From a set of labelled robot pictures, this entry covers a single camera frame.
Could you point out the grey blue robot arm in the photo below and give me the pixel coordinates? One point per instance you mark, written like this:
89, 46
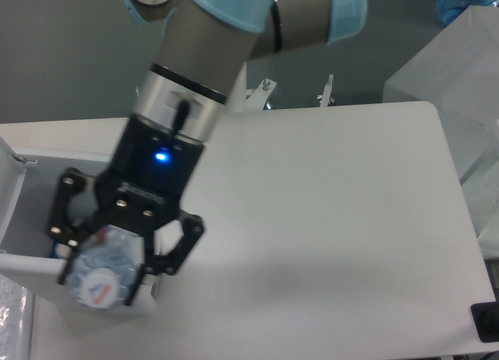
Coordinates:
206, 43

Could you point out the black device at edge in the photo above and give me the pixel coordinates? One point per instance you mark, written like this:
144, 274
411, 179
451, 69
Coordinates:
485, 317

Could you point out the translucent plastic box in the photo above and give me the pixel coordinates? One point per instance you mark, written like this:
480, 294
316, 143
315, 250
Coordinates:
457, 72

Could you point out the blue snack packet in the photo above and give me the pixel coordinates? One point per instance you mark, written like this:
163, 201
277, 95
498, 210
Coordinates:
53, 252

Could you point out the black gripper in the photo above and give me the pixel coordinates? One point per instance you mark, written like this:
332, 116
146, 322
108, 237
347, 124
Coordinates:
139, 191

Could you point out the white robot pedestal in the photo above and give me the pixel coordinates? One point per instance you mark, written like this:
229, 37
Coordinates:
237, 98

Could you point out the clear plastic sheet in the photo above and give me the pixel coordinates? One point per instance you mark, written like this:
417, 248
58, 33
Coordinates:
16, 320

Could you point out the white trash can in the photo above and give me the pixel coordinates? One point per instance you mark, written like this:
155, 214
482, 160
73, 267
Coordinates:
28, 183

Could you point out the clear plastic water bottle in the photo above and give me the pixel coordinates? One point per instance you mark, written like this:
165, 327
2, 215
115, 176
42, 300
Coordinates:
104, 270

